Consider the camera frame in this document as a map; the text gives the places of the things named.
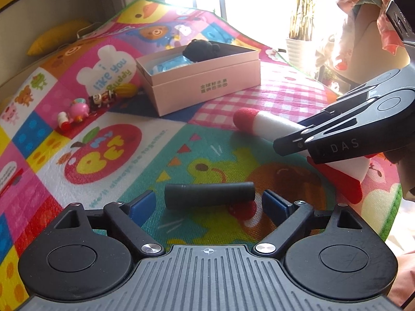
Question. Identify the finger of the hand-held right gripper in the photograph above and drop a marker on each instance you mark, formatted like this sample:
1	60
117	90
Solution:
350	98
291	144

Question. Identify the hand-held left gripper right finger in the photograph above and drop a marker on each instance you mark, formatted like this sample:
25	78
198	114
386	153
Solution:
275	205

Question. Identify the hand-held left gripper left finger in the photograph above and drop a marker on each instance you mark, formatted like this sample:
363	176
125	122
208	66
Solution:
141	207

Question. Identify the red and white foam rocket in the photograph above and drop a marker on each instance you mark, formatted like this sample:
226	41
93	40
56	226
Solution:
269	124

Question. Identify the black cylinder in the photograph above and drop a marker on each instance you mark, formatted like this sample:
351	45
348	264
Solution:
207	194

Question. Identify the pink cardboard box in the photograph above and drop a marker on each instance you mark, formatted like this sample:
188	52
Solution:
201	87

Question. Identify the pink pig toy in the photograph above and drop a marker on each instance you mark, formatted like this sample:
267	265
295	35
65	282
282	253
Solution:
79	110

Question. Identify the small black and white figure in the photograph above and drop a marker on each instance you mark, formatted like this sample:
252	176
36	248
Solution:
100	99

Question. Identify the small white red-capped bottle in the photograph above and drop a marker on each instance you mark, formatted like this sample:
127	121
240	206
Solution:
63	120

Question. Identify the yellow pudding toy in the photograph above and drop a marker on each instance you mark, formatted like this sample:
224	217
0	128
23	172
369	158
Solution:
126	90

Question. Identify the black plush cat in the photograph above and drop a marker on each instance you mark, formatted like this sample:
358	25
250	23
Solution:
201	50

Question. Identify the blue packet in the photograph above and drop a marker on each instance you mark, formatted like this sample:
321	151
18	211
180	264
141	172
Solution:
171	63

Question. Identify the small red potted plant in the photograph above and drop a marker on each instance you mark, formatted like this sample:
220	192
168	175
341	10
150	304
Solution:
329	79

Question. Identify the chair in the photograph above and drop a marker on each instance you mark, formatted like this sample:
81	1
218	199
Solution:
366	58

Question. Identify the colourful cartoon play mat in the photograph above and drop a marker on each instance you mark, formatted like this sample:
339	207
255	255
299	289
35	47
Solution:
129	155

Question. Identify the white plant pot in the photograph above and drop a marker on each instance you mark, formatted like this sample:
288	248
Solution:
300	51

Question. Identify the tall green potted plant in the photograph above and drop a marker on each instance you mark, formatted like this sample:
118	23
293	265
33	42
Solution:
304	13

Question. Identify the person's pink clothing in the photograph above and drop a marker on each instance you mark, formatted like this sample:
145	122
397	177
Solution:
403	281

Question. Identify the beige sofa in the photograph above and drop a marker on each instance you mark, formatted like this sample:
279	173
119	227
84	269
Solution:
16	71

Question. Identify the yellow cushion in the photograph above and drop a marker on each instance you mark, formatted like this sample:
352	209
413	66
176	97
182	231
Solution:
55	39

